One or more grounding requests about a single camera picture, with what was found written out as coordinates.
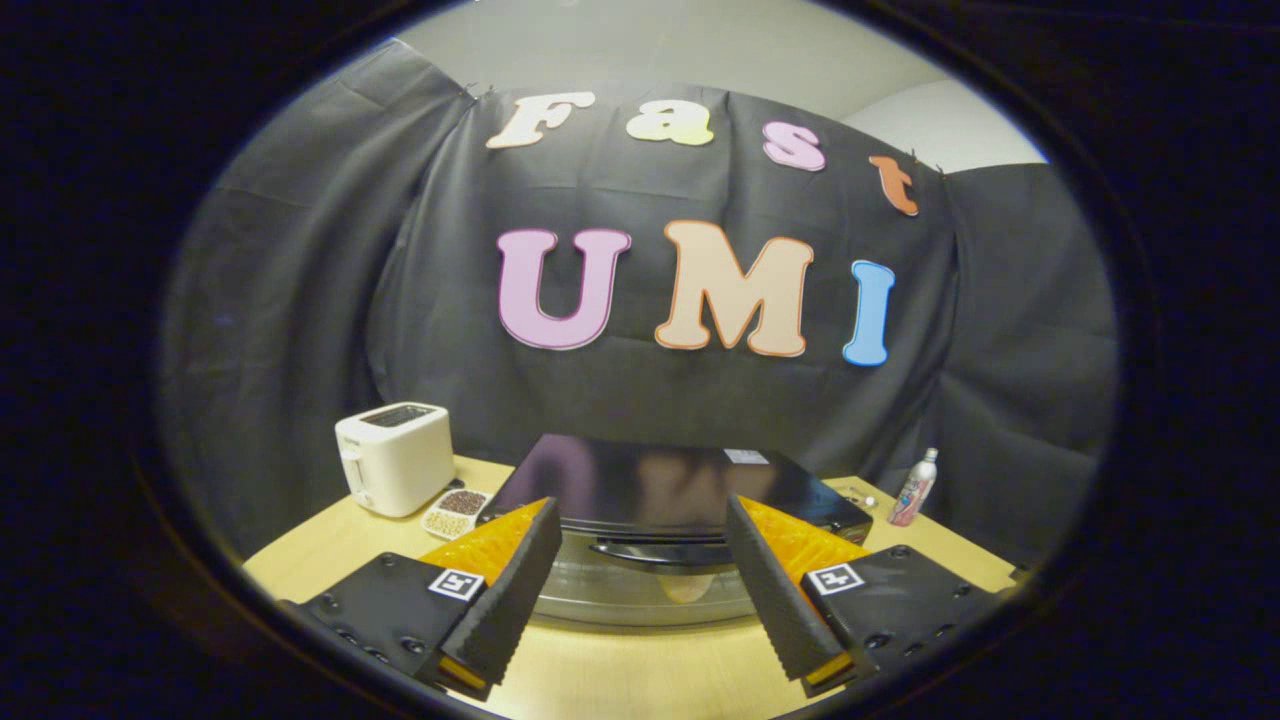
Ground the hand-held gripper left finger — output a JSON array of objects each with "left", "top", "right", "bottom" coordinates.
[{"left": 280, "top": 497, "right": 564, "bottom": 702}]

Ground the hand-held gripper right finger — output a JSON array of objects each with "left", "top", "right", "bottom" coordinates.
[{"left": 726, "top": 494, "right": 1007, "bottom": 700}]

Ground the black toaster oven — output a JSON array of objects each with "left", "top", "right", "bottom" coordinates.
[{"left": 478, "top": 433, "right": 875, "bottom": 630}]

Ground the white bread toaster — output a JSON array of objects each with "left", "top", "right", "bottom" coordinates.
[{"left": 335, "top": 402, "right": 457, "bottom": 519}]

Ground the white divided snack dish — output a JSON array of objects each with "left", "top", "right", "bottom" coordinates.
[{"left": 421, "top": 488, "right": 494, "bottom": 542}]

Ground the white pink bottle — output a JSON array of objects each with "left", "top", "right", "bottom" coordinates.
[{"left": 889, "top": 447, "right": 940, "bottom": 528}]

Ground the black backdrop cloth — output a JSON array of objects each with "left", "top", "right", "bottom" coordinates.
[{"left": 158, "top": 38, "right": 1119, "bottom": 571}]

